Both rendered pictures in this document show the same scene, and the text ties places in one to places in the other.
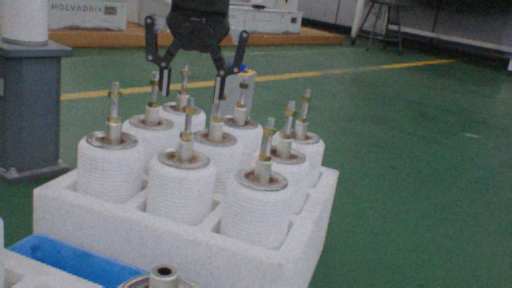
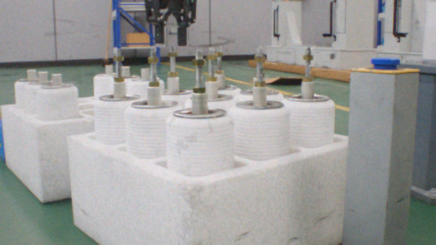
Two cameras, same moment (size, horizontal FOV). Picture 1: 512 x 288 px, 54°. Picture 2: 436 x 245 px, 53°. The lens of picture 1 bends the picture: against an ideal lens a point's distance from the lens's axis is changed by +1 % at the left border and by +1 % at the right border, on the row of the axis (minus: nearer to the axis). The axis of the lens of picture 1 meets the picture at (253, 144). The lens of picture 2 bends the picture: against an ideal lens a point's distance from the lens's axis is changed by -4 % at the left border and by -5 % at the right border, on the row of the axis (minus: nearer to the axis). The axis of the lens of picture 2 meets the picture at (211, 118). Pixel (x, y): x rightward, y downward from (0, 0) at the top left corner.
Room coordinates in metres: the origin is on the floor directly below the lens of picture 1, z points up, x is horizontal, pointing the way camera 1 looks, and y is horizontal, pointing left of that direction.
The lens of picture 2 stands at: (1.25, -0.58, 0.36)
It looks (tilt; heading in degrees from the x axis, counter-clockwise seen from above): 10 degrees down; 126
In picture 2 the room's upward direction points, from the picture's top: 1 degrees counter-clockwise
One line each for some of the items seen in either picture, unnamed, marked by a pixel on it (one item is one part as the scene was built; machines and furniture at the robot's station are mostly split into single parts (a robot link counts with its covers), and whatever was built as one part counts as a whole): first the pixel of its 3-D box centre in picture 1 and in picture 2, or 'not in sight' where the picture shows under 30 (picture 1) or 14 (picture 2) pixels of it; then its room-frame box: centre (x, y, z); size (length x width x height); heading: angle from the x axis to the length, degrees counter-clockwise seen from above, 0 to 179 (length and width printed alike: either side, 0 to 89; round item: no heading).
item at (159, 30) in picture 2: (227, 81); (157, 30); (0.68, 0.05, 0.37); 0.03 x 0.01 x 0.05; 93
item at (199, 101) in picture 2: (300, 130); (199, 104); (0.87, -0.08, 0.26); 0.02 x 0.02 x 0.03
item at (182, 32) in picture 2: (166, 82); (182, 37); (0.67, 0.13, 0.36); 0.02 x 0.01 x 0.04; 3
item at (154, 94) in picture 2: (284, 147); (154, 96); (0.76, -0.05, 0.26); 0.02 x 0.02 x 0.03
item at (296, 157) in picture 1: (282, 155); (154, 105); (0.76, -0.05, 0.25); 0.08 x 0.08 x 0.01
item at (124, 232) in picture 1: (203, 224); (212, 186); (0.79, 0.06, 0.09); 0.39 x 0.39 x 0.18; 75
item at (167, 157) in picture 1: (184, 159); (173, 92); (0.67, 0.10, 0.25); 0.08 x 0.08 x 0.01
